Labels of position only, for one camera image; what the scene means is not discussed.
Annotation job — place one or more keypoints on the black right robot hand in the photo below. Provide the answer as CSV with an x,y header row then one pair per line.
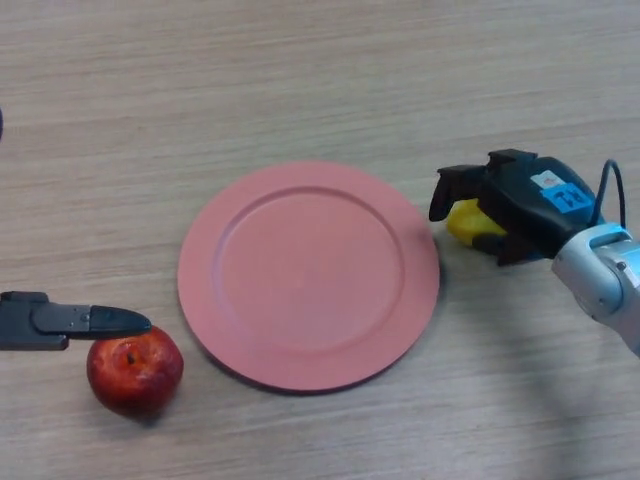
x,y
530,205

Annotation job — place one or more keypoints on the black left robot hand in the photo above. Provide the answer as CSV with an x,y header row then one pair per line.
x,y
50,320

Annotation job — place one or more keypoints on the yellow starfruit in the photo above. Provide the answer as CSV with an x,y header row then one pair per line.
x,y
470,222

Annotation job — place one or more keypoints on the round pink plate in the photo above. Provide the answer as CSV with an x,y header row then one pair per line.
x,y
309,277

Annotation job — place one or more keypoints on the red apple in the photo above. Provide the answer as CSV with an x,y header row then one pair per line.
x,y
135,372

